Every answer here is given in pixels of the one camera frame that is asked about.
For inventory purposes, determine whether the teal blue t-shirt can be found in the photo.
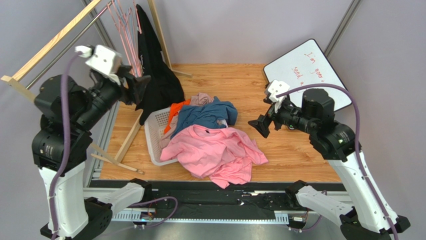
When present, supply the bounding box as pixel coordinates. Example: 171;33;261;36
171;96;238;138

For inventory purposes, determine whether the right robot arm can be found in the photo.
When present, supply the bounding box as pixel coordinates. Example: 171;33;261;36
249;83;411;240

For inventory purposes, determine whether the black hanging t-shirt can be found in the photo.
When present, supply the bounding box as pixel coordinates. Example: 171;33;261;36
136;4;185;126

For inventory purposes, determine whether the orange garment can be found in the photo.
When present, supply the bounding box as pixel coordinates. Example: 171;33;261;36
163;99;191;134

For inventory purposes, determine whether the white plastic laundry basket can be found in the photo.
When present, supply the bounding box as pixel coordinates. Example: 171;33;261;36
144;106;231;167

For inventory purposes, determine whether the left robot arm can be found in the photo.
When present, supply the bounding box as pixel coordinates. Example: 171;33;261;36
31;65;153;240

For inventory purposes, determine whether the pink t-shirt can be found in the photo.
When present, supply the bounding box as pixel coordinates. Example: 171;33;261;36
159;124;269;189

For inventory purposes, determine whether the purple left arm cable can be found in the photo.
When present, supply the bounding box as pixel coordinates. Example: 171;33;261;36
48;51;179;240

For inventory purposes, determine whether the white board with red writing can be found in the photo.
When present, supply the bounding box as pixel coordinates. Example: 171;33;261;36
263;38;345;90

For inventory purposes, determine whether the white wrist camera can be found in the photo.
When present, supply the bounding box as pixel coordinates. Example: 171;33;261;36
263;79;290;113
74;45;122;86

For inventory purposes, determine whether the white slotted cable duct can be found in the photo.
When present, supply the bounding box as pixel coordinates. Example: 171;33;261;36
112;209;290;225

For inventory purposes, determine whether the wooden clothes rack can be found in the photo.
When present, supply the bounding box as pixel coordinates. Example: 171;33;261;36
1;0;193;175

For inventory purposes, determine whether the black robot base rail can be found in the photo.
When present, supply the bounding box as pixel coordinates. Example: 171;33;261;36
113;180;347;221

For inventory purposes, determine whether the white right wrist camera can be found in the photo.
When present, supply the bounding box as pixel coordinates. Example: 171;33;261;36
263;79;290;113

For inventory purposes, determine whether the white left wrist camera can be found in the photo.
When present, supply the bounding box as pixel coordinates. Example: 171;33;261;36
74;45;122;86

